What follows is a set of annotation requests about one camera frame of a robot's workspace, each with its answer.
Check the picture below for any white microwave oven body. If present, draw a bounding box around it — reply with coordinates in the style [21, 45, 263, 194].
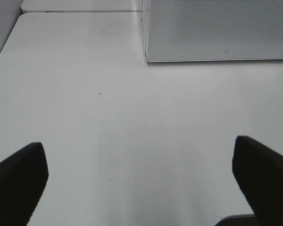
[135, 0, 152, 61]

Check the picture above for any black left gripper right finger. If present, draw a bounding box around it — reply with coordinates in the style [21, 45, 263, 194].
[232, 136, 283, 226]

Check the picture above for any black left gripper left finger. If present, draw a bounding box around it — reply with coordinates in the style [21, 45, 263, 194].
[0, 142, 49, 226]

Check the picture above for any white microwave door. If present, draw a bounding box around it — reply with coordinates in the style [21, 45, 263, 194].
[142, 0, 283, 62]

